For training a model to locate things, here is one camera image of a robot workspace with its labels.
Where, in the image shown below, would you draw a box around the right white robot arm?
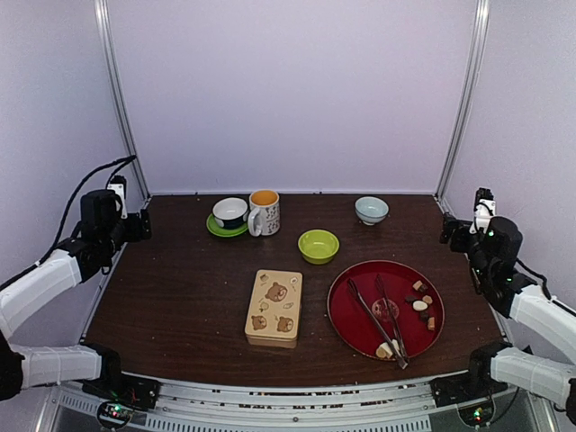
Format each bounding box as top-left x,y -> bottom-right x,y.
440,213 -> 575,422

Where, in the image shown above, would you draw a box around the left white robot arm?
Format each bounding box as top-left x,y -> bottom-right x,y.
1,176 -> 151,400

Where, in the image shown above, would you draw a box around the aluminium frame post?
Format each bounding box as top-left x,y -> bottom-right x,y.
435,0 -> 491,209
93,0 -> 151,202

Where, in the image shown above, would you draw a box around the lime green bowl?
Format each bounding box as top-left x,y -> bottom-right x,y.
298,229 -> 340,265

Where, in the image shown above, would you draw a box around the right aluminium frame post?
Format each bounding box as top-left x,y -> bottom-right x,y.
435,0 -> 491,209

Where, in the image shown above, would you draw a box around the metal tongs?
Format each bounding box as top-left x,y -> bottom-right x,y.
346,274 -> 410,371

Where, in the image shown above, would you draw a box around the left black cable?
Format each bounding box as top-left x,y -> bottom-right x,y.
49,155 -> 138,257

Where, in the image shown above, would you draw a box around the beige chocolate piece front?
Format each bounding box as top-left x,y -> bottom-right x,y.
375,342 -> 393,359

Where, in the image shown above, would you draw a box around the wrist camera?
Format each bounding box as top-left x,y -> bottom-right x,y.
469,187 -> 496,234
106,175 -> 128,220

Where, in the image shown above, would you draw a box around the red round lacquer tray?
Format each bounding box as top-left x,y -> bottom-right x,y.
327,260 -> 446,360

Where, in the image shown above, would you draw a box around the navy white cup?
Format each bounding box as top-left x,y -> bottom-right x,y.
212,197 -> 248,229

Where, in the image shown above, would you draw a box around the white patterned mug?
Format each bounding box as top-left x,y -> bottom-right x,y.
247,190 -> 280,237

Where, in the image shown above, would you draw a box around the beige rectangular tin box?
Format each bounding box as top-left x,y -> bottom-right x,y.
246,334 -> 298,349

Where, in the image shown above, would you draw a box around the pale blue ceramic bowl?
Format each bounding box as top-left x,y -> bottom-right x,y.
355,196 -> 389,226

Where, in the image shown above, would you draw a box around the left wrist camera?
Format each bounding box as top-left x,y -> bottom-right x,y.
106,175 -> 128,220

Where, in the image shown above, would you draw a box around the left aluminium frame post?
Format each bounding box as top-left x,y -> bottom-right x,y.
93,0 -> 151,202

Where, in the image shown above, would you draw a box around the green saucer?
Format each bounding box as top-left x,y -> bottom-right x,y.
206,214 -> 248,238

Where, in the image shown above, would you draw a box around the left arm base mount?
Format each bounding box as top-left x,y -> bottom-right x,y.
82,343 -> 160,411

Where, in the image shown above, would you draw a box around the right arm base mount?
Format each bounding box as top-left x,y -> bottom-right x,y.
429,342 -> 512,408

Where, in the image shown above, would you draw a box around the bear print tin lid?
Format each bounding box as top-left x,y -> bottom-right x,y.
245,269 -> 303,338

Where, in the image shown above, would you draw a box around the white oval chocolate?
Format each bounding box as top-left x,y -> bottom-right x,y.
412,301 -> 428,311

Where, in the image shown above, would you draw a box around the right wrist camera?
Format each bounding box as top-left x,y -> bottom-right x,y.
469,187 -> 496,234

